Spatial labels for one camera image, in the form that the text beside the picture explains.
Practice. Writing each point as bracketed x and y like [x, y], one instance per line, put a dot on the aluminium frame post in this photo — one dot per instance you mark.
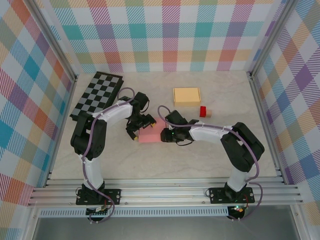
[53, 40]
[270, 37]

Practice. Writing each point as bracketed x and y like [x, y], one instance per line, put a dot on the black chessboard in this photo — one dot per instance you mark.
[95, 95]

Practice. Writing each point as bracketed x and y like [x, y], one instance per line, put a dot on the small wooden cube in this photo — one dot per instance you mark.
[209, 114]

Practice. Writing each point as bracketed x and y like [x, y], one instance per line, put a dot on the red toy brick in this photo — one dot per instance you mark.
[203, 111]

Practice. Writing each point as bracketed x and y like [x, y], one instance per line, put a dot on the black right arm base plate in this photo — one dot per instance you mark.
[216, 195]

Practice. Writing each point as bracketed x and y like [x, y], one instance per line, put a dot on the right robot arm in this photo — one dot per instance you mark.
[207, 132]

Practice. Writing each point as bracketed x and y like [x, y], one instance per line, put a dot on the aluminium side rail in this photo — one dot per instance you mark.
[266, 127]
[61, 130]

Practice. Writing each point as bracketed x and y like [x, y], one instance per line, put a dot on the aluminium frame rail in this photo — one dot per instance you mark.
[162, 191]

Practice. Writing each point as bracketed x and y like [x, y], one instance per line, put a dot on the small circuit board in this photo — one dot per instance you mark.
[98, 211]
[237, 208]

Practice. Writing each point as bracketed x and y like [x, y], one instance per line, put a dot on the yellow paper box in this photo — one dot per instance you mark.
[187, 96]

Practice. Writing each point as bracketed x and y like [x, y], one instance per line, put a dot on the grey metal panel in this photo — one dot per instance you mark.
[162, 228]

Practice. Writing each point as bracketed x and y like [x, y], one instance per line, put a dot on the pink paper box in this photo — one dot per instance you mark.
[151, 136]

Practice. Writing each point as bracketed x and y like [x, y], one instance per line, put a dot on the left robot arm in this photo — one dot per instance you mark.
[117, 112]

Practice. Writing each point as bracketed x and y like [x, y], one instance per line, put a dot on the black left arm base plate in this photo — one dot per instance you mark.
[115, 196]

